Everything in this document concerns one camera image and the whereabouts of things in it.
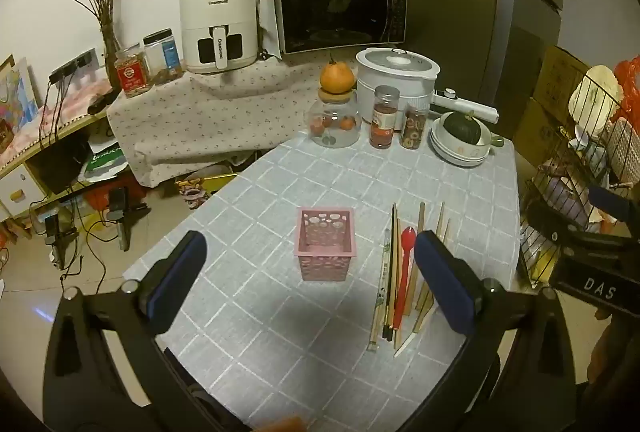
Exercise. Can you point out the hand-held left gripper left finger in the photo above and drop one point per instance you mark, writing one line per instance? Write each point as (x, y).
(184, 264)

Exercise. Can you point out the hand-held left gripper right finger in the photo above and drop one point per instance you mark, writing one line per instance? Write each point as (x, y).
(445, 284)

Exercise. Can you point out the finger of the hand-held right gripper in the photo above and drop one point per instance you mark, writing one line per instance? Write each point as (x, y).
(552, 224)
(612, 204)

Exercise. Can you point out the dark brown chopstick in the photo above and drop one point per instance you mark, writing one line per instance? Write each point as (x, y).
(392, 269)

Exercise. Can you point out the red plastic spoon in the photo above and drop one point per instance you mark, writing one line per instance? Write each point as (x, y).
(408, 237)

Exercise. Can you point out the white-tipped utensil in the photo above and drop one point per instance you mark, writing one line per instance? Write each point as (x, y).
(407, 342)

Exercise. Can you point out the pink perforated utensil holder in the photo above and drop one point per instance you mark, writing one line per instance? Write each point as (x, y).
(327, 252)

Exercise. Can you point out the woven basket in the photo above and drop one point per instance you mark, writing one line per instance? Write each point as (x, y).
(625, 149)

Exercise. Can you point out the gold printed box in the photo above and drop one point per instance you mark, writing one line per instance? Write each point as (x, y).
(205, 189)

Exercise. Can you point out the black handheld tool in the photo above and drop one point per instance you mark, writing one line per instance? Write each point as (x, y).
(122, 212)
(59, 237)

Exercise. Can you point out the grey checked tablecloth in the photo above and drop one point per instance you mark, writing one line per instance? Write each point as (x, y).
(260, 312)

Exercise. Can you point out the cardboard box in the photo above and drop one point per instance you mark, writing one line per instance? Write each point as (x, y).
(535, 132)
(557, 77)

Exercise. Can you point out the red box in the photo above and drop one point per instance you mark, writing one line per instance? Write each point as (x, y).
(102, 197)

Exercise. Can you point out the cream round plate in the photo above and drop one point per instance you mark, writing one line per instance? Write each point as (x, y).
(595, 92)

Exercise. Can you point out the white ceramic bowl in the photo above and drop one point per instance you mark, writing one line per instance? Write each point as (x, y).
(440, 137)
(457, 158)

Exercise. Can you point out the red plastic bag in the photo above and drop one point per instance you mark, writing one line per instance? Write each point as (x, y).
(630, 82)

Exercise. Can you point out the green and white bag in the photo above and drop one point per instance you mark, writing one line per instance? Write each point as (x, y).
(102, 162)

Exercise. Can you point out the dark green squash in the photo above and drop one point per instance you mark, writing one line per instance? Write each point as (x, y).
(462, 127)

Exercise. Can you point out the white floral tablecloth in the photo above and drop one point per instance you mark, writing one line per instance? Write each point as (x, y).
(200, 117)

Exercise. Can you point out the spice jar with brown rings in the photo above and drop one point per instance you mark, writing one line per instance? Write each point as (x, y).
(413, 129)

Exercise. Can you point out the black speaker box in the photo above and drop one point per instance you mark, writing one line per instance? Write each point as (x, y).
(57, 164)

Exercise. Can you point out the red label spice jar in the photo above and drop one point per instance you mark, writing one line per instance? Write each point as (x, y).
(384, 122)

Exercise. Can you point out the black remote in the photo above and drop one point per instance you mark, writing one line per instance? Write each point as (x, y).
(101, 103)

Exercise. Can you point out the white drawer cabinet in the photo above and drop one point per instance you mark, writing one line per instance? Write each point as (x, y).
(17, 192)

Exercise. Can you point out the round glass jar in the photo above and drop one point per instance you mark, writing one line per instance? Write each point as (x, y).
(332, 134)

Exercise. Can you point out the pink patterned cloth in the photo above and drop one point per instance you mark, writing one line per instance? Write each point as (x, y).
(75, 99)

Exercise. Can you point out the blue label clear jar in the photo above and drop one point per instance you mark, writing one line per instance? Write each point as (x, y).
(162, 57)

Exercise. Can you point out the white rice cooker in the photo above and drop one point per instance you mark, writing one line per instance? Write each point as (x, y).
(395, 74)

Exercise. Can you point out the brown vase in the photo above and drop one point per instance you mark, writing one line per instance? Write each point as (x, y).
(112, 57)

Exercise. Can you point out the black power strip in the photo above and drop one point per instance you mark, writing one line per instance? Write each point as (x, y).
(74, 64)

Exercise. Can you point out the large orange fruit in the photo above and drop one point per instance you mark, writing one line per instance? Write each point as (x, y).
(337, 77)

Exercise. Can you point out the grey refrigerator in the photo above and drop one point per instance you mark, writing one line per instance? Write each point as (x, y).
(450, 12)

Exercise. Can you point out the framed picture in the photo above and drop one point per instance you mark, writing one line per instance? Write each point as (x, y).
(17, 97)

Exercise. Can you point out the white air fryer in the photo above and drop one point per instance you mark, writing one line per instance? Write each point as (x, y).
(215, 7)

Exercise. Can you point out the black microwave oven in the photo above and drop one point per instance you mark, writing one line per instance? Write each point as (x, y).
(340, 12)

